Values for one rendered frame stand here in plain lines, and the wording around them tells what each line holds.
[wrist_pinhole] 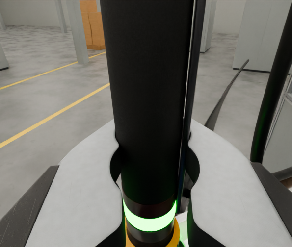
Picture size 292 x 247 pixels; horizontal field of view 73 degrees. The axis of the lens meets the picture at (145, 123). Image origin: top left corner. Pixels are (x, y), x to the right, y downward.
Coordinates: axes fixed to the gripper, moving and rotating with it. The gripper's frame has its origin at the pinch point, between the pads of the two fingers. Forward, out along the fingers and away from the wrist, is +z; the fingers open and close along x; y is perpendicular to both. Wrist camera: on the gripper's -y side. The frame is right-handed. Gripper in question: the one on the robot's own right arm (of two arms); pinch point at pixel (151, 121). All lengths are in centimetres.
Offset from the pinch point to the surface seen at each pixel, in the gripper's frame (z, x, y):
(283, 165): 84, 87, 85
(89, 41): 800, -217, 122
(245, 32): 486, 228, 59
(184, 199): 13.9, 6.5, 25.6
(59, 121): 248, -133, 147
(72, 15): 577, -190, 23
